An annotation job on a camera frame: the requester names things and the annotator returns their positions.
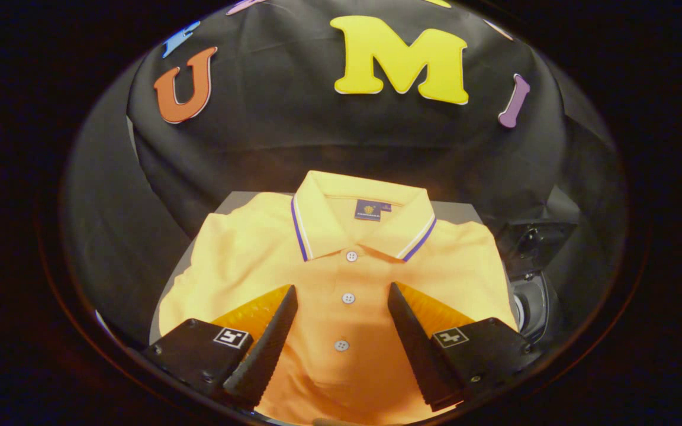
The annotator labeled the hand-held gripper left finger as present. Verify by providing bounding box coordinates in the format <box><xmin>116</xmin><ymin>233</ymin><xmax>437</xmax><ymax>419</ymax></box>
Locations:
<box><xmin>143</xmin><ymin>284</ymin><xmax>299</xmax><ymax>410</ymax></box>

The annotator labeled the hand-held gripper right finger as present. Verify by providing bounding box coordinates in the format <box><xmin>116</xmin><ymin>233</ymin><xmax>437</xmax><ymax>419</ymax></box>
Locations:
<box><xmin>387</xmin><ymin>282</ymin><xmax>541</xmax><ymax>413</ymax></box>

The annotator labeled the orange yellow polo shirt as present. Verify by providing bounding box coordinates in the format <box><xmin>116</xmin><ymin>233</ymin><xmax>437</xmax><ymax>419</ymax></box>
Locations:
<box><xmin>157</xmin><ymin>170</ymin><xmax>519</xmax><ymax>425</ymax></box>

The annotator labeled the dark washing machine lid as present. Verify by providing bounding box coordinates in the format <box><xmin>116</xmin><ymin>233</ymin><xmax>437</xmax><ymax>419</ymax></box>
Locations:
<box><xmin>495</xmin><ymin>220</ymin><xmax>578</xmax><ymax>282</ymax></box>

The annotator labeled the grey cabinet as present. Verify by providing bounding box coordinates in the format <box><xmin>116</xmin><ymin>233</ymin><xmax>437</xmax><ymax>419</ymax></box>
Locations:
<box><xmin>149</xmin><ymin>191</ymin><xmax>485</xmax><ymax>347</ymax></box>

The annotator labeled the black backdrop cloth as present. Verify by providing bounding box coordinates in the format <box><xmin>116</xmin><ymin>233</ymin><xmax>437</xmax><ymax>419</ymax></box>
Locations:
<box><xmin>62</xmin><ymin>0</ymin><xmax>629</xmax><ymax>350</ymax></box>

